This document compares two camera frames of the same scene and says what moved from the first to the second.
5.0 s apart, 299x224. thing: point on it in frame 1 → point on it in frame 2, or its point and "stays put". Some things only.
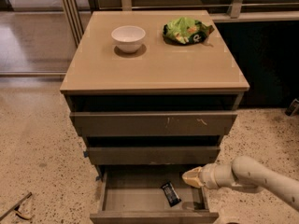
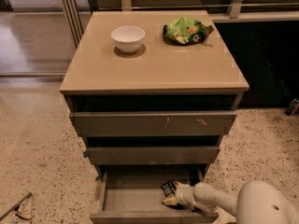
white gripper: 207,175 → 184,194
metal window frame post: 72,12 stays put
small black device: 171,193 stays put
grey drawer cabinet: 152,93 stays put
